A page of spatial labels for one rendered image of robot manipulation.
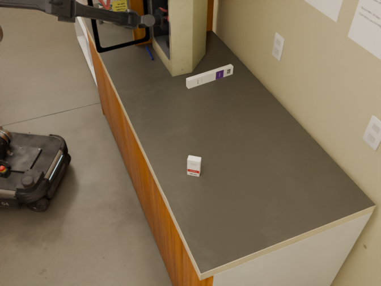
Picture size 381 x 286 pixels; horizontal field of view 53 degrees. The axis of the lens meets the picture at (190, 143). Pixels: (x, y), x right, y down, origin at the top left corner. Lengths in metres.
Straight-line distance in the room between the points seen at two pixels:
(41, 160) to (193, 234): 1.55
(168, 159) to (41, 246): 1.25
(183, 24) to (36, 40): 2.85
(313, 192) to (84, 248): 1.47
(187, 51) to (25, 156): 1.33
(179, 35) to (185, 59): 0.14
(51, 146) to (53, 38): 1.98
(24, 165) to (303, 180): 1.77
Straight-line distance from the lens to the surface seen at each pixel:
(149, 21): 1.87
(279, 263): 1.49
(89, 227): 2.54
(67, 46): 4.29
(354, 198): 1.54
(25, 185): 2.44
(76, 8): 1.69
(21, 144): 2.83
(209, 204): 1.40
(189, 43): 1.92
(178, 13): 1.83
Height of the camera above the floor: 2.06
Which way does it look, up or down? 44 degrees down
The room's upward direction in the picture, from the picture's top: 1 degrees clockwise
